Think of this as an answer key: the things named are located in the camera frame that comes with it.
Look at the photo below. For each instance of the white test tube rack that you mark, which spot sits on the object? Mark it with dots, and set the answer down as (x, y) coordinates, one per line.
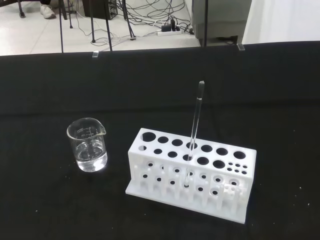
(225, 162)

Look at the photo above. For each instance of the glass beaker with water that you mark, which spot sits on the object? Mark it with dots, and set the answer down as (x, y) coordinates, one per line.
(88, 152)

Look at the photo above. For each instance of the white power strip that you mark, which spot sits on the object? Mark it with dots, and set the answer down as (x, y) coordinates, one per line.
(170, 32)

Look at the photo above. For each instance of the clear cloth clip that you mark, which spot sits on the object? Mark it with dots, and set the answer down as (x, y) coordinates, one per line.
(240, 47)
(95, 54)

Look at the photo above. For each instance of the black power adapter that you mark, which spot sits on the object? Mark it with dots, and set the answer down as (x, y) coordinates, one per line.
(165, 28)

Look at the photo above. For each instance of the thin black upright pole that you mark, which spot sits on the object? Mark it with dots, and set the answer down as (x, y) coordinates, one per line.
(206, 22)

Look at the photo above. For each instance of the black bench cloth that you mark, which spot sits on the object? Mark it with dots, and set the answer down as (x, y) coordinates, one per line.
(50, 100)

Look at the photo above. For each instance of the grey cabinet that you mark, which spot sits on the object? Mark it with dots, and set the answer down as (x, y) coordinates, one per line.
(220, 17)

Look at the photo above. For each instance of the black computer tower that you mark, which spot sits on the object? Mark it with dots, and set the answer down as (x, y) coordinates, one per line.
(100, 8)

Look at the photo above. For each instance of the person's foot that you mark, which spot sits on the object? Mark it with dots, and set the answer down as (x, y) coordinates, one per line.
(47, 11)

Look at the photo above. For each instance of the dark chair leg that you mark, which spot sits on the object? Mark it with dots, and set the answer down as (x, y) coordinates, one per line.
(20, 8)

